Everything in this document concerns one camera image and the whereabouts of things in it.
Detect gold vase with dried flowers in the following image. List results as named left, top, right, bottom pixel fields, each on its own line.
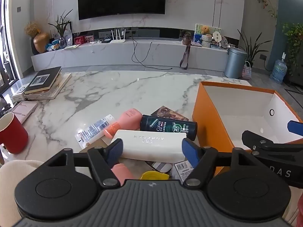
left=24, top=21, right=50, bottom=54

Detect tall leafy floor plant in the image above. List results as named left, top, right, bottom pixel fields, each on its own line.
left=237, top=28, right=273, bottom=69

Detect pink pump bottle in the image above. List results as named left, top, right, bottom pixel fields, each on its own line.
left=104, top=108, right=143, bottom=139

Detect orange cardboard box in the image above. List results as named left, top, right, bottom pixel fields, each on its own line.
left=192, top=81, right=303, bottom=176

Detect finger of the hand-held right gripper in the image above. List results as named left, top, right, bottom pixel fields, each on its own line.
left=287, top=120, right=303, bottom=138
left=242, top=130, right=303, bottom=156

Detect person's cream clothing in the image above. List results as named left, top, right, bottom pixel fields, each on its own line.
left=0, top=159, right=44, bottom=227

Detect beige book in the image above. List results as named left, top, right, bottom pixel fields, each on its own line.
left=24, top=73, right=72, bottom=100

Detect white router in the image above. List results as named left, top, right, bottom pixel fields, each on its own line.
left=109, top=28, right=126, bottom=44

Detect green plant in glass vase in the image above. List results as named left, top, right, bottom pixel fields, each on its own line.
left=47, top=9, right=73, bottom=49

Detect gold box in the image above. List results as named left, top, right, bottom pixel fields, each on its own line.
left=79, top=138, right=112, bottom=152

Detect red mug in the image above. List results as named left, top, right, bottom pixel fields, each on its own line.
left=0, top=112, right=29, bottom=155

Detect dark shampoo bottle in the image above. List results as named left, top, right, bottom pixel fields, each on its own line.
left=140, top=114, right=198, bottom=141

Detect climbing green plant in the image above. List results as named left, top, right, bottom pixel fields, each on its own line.
left=280, top=22, right=303, bottom=76

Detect teddy bear picture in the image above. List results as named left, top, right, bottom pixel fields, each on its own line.
left=194, top=24, right=222, bottom=46

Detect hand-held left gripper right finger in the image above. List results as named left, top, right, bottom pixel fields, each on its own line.
left=182, top=138, right=260, bottom=187

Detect blue snack bags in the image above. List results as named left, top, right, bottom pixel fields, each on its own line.
left=46, top=39, right=62, bottom=51

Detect white barcode tube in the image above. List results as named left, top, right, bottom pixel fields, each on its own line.
left=75, top=114, right=116, bottom=146

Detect pink silicone cup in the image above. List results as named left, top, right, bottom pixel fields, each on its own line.
left=111, top=163, right=135, bottom=186

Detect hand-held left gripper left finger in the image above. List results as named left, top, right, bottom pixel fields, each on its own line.
left=44, top=138, right=124, bottom=187

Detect dark cabinet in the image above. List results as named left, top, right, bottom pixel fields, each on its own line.
left=284, top=59, right=303, bottom=86

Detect white flat box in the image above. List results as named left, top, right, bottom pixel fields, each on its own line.
left=11, top=85, right=31, bottom=101

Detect white glasses case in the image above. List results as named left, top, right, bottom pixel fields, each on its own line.
left=110, top=129, right=187, bottom=163

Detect clear labelled box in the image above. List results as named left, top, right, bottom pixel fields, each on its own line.
left=170, top=159, right=194, bottom=182

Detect blue water jug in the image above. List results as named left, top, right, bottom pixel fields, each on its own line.
left=270, top=53, right=288, bottom=84

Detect black plaid pouch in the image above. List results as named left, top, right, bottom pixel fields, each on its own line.
left=145, top=161, right=173, bottom=173

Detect pink flat box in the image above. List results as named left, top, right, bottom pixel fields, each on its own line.
left=8, top=100, right=38, bottom=124

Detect brown camera bag with strap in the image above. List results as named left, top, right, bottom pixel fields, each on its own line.
left=179, top=32, right=192, bottom=68

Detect black cable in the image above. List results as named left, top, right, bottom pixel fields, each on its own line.
left=131, top=32, right=173, bottom=70

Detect grey trash bin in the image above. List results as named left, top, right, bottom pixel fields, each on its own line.
left=224, top=47, right=247, bottom=79

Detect illustrated card box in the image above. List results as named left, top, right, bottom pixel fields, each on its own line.
left=151, top=106, right=189, bottom=121

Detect black book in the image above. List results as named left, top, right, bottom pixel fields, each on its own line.
left=24, top=66, right=62, bottom=94

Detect woven handbag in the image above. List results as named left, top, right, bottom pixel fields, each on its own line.
left=241, top=61, right=252, bottom=80

